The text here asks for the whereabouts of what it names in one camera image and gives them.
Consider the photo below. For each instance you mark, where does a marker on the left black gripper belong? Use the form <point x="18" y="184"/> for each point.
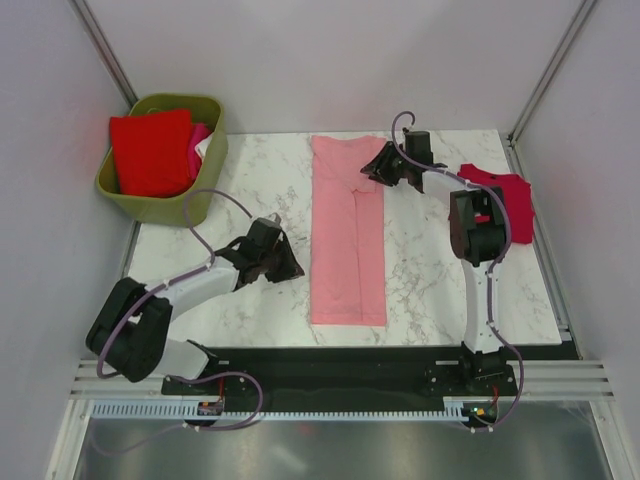
<point x="291" y="268"/>

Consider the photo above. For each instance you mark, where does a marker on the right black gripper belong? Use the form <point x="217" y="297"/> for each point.
<point x="378" y="166"/>

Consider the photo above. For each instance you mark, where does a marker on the light pink t shirt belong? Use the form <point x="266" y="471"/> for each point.
<point x="347" y="234"/>

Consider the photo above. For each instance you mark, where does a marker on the crimson t shirt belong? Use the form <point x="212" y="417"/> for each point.
<point x="517" y="198"/>

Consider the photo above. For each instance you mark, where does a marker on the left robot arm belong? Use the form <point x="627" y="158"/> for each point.
<point x="130" y="333"/>

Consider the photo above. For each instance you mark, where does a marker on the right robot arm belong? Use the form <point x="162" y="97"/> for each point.
<point x="479" y="228"/>

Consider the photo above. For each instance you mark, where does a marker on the white cloth in bin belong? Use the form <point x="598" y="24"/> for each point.
<point x="202" y="147"/>

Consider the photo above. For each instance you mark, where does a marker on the magenta shirt in bin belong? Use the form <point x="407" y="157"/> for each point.
<point x="194" y="163"/>

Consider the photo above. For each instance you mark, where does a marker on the olive green bin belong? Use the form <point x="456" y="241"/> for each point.
<point x="168" y="211"/>

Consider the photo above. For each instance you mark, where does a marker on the bright red folded shirt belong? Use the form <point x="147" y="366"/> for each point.
<point x="150" y="153"/>

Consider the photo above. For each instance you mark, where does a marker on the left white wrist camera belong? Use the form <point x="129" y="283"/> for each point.
<point x="275" y="217"/>

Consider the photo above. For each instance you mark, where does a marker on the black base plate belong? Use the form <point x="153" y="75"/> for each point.
<point x="349" y="376"/>

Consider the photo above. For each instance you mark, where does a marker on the right aluminium corner post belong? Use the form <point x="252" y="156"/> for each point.
<point x="568" y="40"/>

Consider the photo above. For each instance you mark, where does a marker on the aluminium corner post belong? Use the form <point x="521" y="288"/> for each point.
<point x="568" y="40"/>
<point x="106" y="53"/>

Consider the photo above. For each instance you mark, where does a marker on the white slotted cable duct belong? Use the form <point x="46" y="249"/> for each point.
<point x="194" y="408"/>

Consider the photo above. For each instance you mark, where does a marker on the left aluminium corner post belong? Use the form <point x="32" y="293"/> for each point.
<point x="106" y="53"/>

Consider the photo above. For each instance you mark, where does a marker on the aluminium rail frame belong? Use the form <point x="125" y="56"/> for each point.
<point x="266" y="173"/>

